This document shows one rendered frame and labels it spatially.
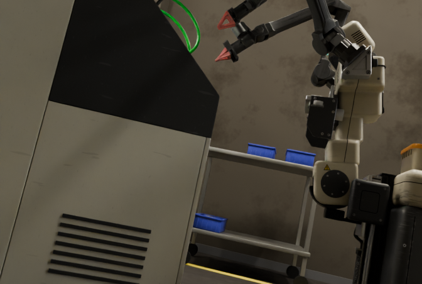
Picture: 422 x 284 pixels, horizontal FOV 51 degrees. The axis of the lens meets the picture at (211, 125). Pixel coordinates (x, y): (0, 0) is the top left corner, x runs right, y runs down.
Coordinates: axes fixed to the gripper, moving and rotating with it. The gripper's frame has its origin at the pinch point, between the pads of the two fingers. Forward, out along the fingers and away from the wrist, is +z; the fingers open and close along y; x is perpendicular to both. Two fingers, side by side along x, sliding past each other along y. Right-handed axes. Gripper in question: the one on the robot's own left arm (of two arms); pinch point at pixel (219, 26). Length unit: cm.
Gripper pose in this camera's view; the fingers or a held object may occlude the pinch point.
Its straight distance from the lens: 202.8
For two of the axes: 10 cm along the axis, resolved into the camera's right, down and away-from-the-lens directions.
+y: -0.4, 0.9, -10.0
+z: -8.2, 5.7, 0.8
